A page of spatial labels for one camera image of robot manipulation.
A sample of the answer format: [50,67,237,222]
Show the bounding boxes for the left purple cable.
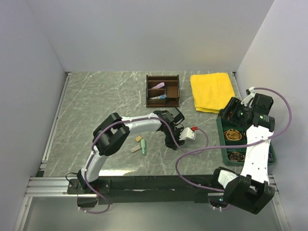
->
[77,115,209,214]

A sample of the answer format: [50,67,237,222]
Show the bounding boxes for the white aluminium table rail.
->
[39,72,72,171]

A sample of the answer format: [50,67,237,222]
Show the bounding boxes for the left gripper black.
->
[165,124,185,150]

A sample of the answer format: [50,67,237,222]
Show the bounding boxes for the yellow folded cloth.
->
[190,73,235,114]

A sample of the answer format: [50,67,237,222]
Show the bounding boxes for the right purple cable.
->
[175,87,293,210]

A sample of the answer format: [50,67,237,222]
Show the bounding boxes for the beige rectangular eraser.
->
[130,145,141,153]

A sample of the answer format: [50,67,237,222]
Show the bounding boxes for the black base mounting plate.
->
[67,175,224,207]

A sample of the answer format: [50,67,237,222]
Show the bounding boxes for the yellow rubber bands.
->
[223,129,243,141]

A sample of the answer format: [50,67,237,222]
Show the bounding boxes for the brown wooden desk organizer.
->
[146,75,180,107]

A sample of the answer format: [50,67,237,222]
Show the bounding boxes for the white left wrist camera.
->
[179,128,196,141]

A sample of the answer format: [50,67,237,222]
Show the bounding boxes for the front aluminium frame rail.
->
[25,177,280,197]

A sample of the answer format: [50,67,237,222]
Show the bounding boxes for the purple cable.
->
[77,115,209,214]
[175,87,293,210]

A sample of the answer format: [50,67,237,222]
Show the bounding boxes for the green compartment tray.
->
[216,109,275,166]

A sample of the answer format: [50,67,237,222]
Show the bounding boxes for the brown rubber bands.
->
[227,152,245,162]

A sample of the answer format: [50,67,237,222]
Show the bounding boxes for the blue cap white marker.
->
[149,94,167,100]

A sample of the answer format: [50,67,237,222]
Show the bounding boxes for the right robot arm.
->
[211,88,275,214]

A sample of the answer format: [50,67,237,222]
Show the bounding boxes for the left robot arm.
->
[77,108,185,193]

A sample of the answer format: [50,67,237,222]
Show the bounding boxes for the pink eraser stick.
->
[151,82,165,89]

